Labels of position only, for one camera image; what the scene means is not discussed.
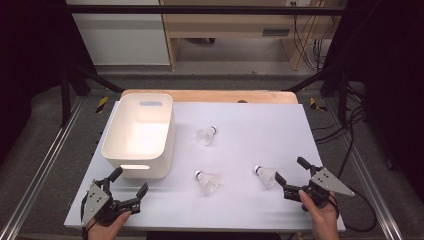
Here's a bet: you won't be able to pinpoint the wooden desk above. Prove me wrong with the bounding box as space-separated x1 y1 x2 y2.
159 0 348 72

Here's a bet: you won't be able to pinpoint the black horizontal frame bar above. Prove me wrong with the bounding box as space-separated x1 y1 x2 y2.
46 4 365 16

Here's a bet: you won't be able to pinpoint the white feather shuttlecock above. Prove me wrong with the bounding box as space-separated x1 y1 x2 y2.
194 170 222 197
253 164 278 190
196 125 218 147

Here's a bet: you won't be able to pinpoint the white cabinet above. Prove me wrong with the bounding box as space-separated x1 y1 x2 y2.
65 0 171 67

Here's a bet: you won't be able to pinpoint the aluminium floor rail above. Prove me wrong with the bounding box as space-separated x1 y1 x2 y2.
0 99 85 240
323 99 405 240

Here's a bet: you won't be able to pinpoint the black floor cable bundle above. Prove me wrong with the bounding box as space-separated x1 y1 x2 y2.
314 85 368 178

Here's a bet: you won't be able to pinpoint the hanging black desk cables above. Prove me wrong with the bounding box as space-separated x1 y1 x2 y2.
292 14 335 72

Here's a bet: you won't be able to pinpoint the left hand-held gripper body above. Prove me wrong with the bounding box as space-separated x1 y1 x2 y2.
79 178 141 229

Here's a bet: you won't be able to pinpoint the white table board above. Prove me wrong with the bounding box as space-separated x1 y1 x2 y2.
63 101 347 233

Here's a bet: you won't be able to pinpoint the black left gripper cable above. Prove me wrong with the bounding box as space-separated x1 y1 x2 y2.
80 196 92 240

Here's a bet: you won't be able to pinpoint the yellow black floor tape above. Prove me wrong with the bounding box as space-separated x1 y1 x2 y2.
309 97 329 113
95 96 110 114

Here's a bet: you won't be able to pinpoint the black curtain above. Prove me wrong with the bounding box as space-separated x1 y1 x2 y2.
0 0 98 165
323 0 424 195

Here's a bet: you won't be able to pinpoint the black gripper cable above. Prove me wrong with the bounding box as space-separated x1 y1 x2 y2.
331 188 378 233
80 196 92 240

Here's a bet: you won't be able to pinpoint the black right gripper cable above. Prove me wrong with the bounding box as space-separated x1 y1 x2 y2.
331 188 378 233

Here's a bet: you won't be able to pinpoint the black metal stand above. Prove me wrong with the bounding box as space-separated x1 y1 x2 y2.
59 62 125 128
282 64 350 125

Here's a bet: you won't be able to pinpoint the person's left hand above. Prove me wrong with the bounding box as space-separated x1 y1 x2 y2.
87 210 133 240

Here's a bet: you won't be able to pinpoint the white plastic storage bin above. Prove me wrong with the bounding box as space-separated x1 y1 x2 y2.
101 93 177 180

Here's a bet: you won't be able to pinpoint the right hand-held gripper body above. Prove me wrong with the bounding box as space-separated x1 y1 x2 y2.
283 167 356 212

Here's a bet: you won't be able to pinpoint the person's right hand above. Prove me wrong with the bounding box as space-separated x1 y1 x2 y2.
298 189 341 240

